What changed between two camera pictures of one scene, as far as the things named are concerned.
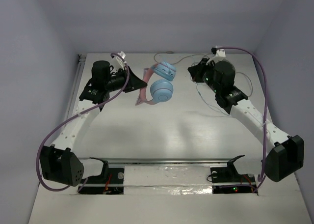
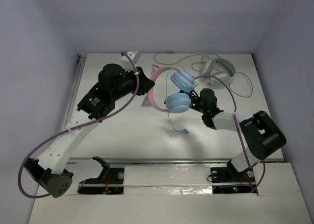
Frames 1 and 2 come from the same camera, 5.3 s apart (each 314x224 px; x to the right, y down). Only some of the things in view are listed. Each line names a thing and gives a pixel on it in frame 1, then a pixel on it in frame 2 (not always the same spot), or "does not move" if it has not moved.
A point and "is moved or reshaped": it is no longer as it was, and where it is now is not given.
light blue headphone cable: x=210 y=106 is moved or reshaped
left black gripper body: x=129 y=79 → x=141 y=81
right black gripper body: x=205 y=71 → x=195 y=103
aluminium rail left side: x=78 y=75 does not move
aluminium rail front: x=227 y=161 does not move
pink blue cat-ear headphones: x=162 y=89 → x=180 y=102
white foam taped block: x=168 y=180 does not move
